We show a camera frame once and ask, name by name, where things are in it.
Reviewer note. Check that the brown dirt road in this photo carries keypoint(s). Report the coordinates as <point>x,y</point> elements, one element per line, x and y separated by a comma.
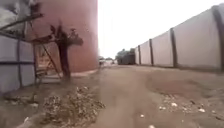
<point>126,96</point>

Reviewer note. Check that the red-brown building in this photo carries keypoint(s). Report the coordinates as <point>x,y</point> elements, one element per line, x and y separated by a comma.
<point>80,30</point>

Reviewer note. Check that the dark tree trunk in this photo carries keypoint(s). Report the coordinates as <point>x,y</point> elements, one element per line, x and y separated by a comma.
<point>63,56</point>

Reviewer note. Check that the heap of rubble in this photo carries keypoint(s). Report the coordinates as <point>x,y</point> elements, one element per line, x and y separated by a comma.
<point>71,106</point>

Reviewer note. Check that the scattered pale stones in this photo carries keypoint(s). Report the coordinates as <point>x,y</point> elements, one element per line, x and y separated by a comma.
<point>174,104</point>

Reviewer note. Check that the grey panel fence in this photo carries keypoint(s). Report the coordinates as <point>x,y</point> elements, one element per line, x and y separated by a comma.
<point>10,70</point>

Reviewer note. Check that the wooden pole frame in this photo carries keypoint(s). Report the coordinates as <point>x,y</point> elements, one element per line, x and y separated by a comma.
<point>45,61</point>

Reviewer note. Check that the pale concrete panel wall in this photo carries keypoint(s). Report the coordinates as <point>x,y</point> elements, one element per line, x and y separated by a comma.
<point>196,43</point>

